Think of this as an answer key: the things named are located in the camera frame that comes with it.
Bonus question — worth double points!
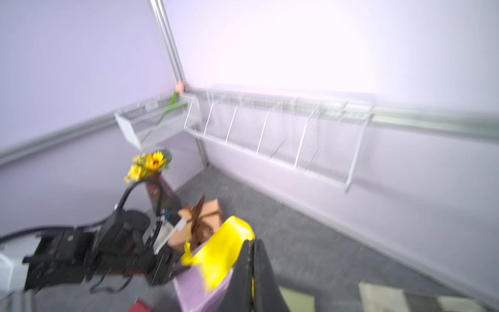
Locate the white gardening glove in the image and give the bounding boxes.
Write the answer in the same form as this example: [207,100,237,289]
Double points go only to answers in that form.
[359,282,485,312]

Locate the yellow ribbon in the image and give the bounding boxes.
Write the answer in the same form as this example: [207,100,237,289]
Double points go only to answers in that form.
[181,216,255,292]

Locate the orange gift box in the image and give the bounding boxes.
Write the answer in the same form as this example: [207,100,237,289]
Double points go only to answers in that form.
[168,196,223,254]

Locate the green gift box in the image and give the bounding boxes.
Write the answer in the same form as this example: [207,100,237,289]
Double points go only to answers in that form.
[279,286,316,312]

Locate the small white mesh basket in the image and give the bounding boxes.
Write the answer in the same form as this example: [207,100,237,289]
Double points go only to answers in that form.
[114,94,201,151]

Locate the dark glass vase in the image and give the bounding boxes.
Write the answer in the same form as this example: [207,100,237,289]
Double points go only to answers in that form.
[146,172,182,215]

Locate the red gift box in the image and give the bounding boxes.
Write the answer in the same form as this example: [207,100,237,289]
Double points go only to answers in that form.
[127,300,155,312]

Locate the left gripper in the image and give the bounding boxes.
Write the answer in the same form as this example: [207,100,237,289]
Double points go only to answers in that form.
[92,209,180,286]

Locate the brown ribbon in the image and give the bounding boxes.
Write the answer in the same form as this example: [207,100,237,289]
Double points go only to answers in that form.
[189,196,214,248]

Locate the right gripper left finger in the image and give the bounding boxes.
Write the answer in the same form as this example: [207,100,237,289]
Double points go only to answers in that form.
[218,240,254,312]

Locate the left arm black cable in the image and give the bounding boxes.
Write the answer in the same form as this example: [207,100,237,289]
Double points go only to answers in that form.
[0,177,165,250]

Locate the purple gift box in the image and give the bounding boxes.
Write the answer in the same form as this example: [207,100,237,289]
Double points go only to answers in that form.
[173,262,233,312]

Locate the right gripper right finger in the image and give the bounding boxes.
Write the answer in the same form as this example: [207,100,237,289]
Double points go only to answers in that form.
[253,239,290,312]

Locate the yellow sunflower bouquet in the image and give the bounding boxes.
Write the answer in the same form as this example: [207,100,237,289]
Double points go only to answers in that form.
[123,150,172,183]

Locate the artificial pink tulip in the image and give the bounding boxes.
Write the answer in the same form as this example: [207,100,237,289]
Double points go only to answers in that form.
[156,81,187,126]

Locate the long white wire basket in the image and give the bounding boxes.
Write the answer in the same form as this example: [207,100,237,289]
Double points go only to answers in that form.
[185,90,374,192]

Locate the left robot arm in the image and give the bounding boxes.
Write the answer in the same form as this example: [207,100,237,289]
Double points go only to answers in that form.
[1,210,186,294]

